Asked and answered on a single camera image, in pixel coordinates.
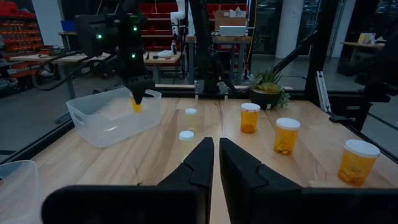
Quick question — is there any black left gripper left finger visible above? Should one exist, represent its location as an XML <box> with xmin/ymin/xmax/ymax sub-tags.
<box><xmin>42</xmin><ymin>136</ymin><xmax>215</xmax><ymax>224</ymax></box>

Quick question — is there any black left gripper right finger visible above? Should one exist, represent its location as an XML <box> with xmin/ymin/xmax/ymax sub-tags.
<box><xmin>219</xmin><ymin>138</ymin><xmax>398</xmax><ymax>224</ymax></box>

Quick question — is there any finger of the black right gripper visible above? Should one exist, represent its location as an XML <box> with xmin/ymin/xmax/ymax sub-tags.
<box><xmin>131</xmin><ymin>89</ymin><xmax>147</xmax><ymax>106</ymax></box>

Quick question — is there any small orange pill bottle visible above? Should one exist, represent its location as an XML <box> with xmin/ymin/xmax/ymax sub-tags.
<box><xmin>130</xmin><ymin>95</ymin><xmax>143</xmax><ymax>114</ymax></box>

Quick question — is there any small clear pill bottle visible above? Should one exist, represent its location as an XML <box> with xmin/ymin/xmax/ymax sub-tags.
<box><xmin>185</xmin><ymin>108</ymin><xmax>198</xmax><ymax>132</ymax></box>
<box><xmin>178</xmin><ymin>130</ymin><xmax>195</xmax><ymax>160</ymax></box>

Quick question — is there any clear plastic bin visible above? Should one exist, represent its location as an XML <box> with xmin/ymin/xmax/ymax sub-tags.
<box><xmin>65</xmin><ymin>86</ymin><xmax>163</xmax><ymax>148</ymax></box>
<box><xmin>0</xmin><ymin>160</ymin><xmax>43</xmax><ymax>224</ymax></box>

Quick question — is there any blue storage bin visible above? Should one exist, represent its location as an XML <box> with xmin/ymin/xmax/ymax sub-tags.
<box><xmin>60</xmin><ymin>20</ymin><xmax>77</xmax><ymax>33</ymax></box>

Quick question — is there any red parts bin rack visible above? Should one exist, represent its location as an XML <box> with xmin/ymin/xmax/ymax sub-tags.
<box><xmin>0</xmin><ymin>0</ymin><xmax>43</xmax><ymax>80</ymax></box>

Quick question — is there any wooden workbench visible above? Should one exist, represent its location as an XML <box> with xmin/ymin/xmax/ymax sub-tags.
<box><xmin>142</xmin><ymin>51</ymin><xmax>183</xmax><ymax>85</ymax></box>
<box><xmin>9</xmin><ymin>52</ymin><xmax>112</xmax><ymax>100</ymax></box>

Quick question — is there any red storage shelving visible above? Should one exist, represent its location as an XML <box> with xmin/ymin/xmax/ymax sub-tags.
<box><xmin>136</xmin><ymin>2</ymin><xmax>249</xmax><ymax>52</ymax></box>

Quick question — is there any potted succulent plant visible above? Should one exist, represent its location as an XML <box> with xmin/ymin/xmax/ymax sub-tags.
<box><xmin>245</xmin><ymin>67</ymin><xmax>292</xmax><ymax>111</ymax></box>

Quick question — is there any metal-legged workbench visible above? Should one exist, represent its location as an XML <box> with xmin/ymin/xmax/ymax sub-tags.
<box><xmin>185</xmin><ymin>35</ymin><xmax>253</xmax><ymax>85</ymax></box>

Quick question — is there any white flat device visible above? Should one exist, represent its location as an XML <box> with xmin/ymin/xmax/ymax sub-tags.
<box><xmin>219</xmin><ymin>26</ymin><xmax>248</xmax><ymax>37</ymax></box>

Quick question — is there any cardboard box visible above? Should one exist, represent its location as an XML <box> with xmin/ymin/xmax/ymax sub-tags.
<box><xmin>214</xmin><ymin>9</ymin><xmax>249</xmax><ymax>30</ymax></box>

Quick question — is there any silver aluminium extrusion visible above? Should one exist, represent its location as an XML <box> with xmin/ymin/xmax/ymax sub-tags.
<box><xmin>315</xmin><ymin>70</ymin><xmax>332</xmax><ymax>113</ymax></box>

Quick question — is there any wooden desk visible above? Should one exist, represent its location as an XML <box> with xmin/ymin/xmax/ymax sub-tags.
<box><xmin>340</xmin><ymin>41</ymin><xmax>386</xmax><ymax>77</ymax></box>

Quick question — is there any yellow and white box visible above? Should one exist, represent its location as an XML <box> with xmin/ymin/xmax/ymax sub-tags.
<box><xmin>357</xmin><ymin>32</ymin><xmax>377</xmax><ymax>45</ymax></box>

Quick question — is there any black aluminium rig frame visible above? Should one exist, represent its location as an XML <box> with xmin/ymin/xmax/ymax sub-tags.
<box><xmin>0</xmin><ymin>0</ymin><xmax>398</xmax><ymax>166</ymax></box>

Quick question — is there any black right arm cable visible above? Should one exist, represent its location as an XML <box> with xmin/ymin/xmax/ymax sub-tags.
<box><xmin>32</xmin><ymin>51</ymin><xmax>125</xmax><ymax>92</ymax></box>

